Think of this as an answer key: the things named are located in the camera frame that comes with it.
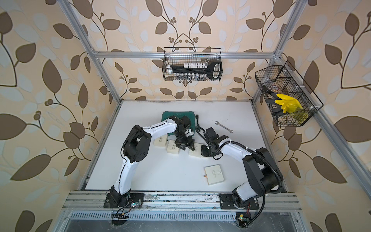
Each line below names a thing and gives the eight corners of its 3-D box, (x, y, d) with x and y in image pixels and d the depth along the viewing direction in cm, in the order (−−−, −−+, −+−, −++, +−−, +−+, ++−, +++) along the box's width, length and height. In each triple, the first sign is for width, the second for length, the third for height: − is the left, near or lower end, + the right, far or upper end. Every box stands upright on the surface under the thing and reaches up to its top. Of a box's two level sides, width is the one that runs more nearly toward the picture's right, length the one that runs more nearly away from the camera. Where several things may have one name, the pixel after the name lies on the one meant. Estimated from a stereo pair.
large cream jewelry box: (208, 185, 80) (208, 184, 78) (204, 168, 86) (204, 167, 84) (223, 182, 82) (224, 180, 80) (218, 165, 88) (219, 164, 86)
